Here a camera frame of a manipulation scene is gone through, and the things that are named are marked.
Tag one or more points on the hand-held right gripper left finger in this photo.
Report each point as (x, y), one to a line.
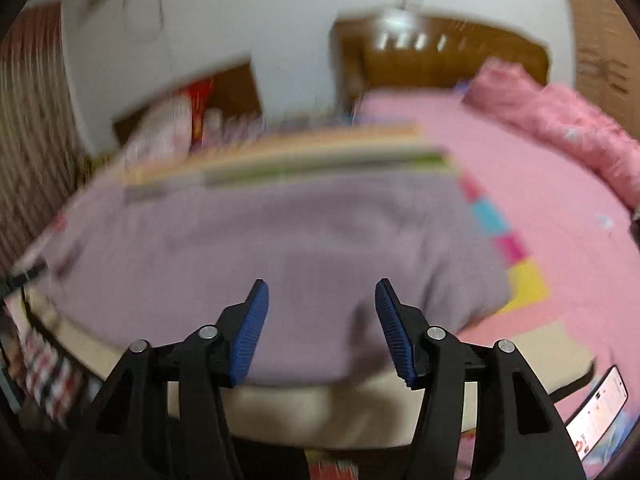
(250, 330)

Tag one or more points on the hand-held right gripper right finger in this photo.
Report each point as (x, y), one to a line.
(392, 330)

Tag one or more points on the purple pants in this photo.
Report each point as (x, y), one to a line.
(300, 240)

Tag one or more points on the colourful striped mat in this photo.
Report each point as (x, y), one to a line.
(300, 152)

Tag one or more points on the red checkered cloth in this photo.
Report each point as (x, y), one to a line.
(50, 375)

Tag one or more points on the pink bed sheet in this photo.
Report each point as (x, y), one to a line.
(525, 170)

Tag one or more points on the smartphone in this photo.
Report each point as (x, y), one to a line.
(595, 415)

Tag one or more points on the floral pink folded quilt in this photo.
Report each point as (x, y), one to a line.
(160, 125)

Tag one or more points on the red pillow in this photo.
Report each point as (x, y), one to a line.
(200, 105)

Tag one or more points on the large wooden headboard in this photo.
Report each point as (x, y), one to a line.
(425, 65)

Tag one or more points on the floral striped curtain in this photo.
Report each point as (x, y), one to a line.
(35, 135)

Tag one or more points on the wooden door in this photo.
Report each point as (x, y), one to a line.
(600, 35)

